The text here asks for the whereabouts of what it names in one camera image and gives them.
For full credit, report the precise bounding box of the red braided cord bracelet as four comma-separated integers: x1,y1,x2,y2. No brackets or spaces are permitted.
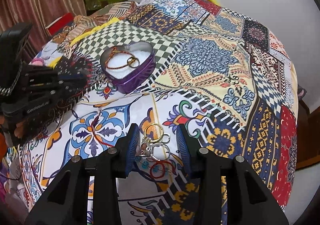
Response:
104,46,141,71

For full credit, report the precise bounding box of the gold and silver jewelry pile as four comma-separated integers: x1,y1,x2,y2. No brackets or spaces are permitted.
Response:
137,123,171,161

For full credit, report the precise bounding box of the red box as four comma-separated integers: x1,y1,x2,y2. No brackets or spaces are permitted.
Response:
46,13,74,36

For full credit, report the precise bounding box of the dark bag on floor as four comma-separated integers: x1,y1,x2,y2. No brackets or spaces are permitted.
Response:
297,85,307,100

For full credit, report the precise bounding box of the brown striped blanket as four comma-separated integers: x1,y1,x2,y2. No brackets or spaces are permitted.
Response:
52,1,138,44

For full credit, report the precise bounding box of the yellow cloth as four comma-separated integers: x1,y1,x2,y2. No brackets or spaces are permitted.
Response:
41,18,120,68

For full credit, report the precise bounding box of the colourful patchwork bed cover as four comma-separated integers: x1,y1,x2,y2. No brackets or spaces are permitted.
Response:
20,0,298,211

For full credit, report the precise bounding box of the thin red string bracelet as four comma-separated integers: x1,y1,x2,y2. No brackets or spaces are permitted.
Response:
149,159,177,181

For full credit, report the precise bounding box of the purple heart-shaped tin box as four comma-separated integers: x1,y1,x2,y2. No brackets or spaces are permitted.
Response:
100,41,156,94

